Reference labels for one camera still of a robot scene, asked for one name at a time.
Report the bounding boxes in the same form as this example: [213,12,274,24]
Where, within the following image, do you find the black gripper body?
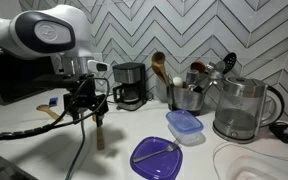
[63,76,109,121]

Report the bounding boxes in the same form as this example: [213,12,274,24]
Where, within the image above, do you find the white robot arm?
[0,5,108,123]

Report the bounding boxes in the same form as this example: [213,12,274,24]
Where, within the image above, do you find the wooden spoon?
[36,104,59,120]

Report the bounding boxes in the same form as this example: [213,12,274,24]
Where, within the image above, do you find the black slotted spoon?
[223,52,237,74]

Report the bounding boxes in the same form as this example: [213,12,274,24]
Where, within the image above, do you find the blue small object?
[49,97,58,107]

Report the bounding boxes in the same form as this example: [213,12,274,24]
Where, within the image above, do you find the wooden spatula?
[92,115,105,151]

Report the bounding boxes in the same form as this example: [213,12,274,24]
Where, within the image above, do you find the black coffee maker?
[113,62,147,111]

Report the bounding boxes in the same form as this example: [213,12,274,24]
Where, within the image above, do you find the purple square plate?
[130,137,183,180]

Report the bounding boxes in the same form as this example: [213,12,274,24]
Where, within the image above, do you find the silver fork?
[132,141,178,163]

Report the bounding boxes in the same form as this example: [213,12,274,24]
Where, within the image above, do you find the black microwave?
[0,50,54,105]

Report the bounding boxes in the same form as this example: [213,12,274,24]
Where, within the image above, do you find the wooden spoons in holder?
[151,51,169,86]

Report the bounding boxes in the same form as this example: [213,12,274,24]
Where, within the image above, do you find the metal utensil holder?
[167,84,205,116]

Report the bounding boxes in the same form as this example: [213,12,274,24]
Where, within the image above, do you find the clear container with blue lid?
[166,110,206,146]

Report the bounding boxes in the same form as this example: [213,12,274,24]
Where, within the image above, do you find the glass electric kettle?
[212,77,285,144]

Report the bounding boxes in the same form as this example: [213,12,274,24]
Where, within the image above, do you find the clear plastic container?
[225,155,288,180]

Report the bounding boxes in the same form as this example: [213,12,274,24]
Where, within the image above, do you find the green cable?
[64,113,86,180]

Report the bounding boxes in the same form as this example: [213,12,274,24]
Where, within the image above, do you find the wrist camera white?
[87,60,110,72]

